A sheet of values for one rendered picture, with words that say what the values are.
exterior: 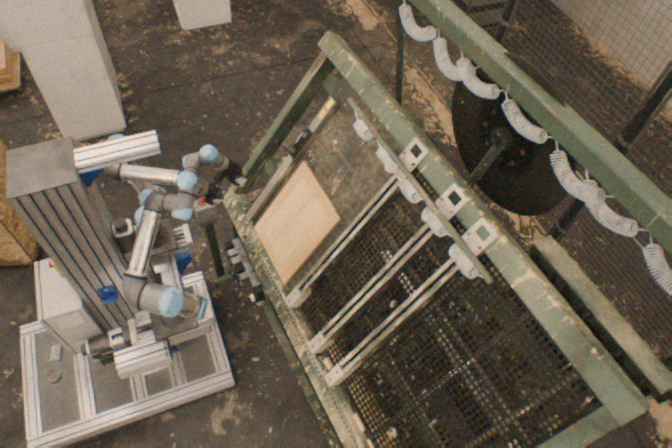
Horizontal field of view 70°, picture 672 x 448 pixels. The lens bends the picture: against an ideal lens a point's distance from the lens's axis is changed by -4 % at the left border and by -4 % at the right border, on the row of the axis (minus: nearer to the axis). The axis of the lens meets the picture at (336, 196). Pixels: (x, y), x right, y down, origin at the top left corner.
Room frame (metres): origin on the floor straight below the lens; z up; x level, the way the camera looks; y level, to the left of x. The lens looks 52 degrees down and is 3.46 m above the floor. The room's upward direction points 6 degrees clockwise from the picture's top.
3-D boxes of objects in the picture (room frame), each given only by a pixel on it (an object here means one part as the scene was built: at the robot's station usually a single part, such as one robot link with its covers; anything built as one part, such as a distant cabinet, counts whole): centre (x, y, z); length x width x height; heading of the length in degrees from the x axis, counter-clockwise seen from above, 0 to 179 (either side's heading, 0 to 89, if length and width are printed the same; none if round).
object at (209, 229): (1.79, 0.83, 0.38); 0.06 x 0.06 x 0.75; 33
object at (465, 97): (1.70, -0.75, 1.85); 0.80 x 0.06 x 0.80; 33
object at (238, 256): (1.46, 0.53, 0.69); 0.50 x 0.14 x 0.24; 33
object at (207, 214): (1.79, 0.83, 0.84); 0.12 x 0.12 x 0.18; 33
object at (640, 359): (0.88, -1.04, 1.38); 0.70 x 0.15 x 0.85; 33
